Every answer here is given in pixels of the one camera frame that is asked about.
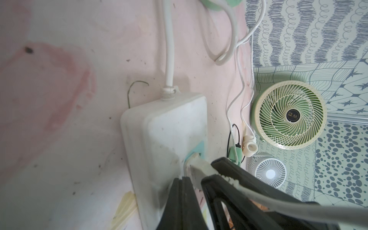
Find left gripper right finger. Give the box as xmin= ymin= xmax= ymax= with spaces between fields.
xmin=202 ymin=157 xmax=340 ymax=230

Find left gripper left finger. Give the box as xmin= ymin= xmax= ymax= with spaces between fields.
xmin=157 ymin=177 xmax=208 ymax=230

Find green USB charger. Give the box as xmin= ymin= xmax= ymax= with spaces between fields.
xmin=227 ymin=144 xmax=243 ymax=166

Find white power strip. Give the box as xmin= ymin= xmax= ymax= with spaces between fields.
xmin=120 ymin=93 xmax=208 ymax=230

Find white fan plug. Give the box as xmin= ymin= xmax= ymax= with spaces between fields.
xmin=184 ymin=153 xmax=240 ymax=191

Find small white desk fan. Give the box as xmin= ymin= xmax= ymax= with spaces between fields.
xmin=247 ymin=153 xmax=287 ymax=188

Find large green fan right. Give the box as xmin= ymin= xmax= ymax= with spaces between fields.
xmin=250 ymin=80 xmax=327 ymax=150

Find large green fan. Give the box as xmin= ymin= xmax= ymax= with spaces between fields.
xmin=200 ymin=0 xmax=242 ymax=11
xmin=250 ymin=80 xmax=327 ymax=150

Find large green fan left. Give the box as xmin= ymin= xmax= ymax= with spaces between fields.
xmin=200 ymin=0 xmax=242 ymax=11

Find white cylindrical adapter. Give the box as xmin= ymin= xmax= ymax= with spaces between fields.
xmin=242 ymin=135 xmax=258 ymax=158

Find white power strip cord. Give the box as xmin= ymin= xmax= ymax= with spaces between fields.
xmin=160 ymin=0 xmax=180 ymax=100

